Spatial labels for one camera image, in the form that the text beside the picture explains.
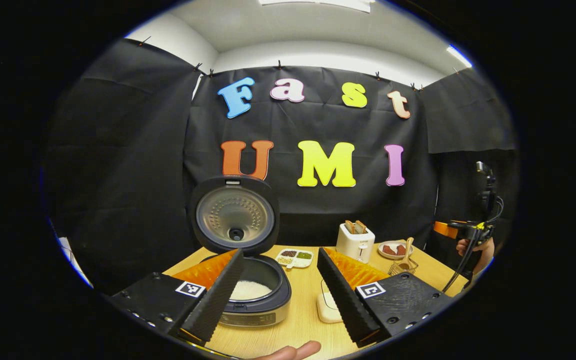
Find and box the ceiling light panel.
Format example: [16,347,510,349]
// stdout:
[258,0,374,13]
[445,45,474,68]

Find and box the white rice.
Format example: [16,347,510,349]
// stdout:
[229,280,273,302]

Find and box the wooden spoon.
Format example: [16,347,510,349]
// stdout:
[398,237,415,272]

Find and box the black backdrop cloth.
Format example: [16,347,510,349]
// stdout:
[43,37,519,296]

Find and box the white square dish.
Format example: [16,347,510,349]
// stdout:
[316,280,344,324]

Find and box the grey rice cooker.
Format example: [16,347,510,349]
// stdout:
[189,175,293,328]

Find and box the white divided grain dish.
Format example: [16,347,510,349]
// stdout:
[275,248,314,270]

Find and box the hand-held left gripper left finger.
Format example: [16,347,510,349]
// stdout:
[110,248,245,345]

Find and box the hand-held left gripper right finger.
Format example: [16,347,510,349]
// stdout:
[316,246,454,348]

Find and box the round white plate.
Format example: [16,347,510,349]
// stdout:
[378,240,414,260]

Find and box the metal wire chopstick holder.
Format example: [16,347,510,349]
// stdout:
[388,257,419,277]

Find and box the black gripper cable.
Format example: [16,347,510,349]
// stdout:
[440,225,489,293]

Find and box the white toaster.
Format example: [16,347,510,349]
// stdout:
[336,222,376,264]

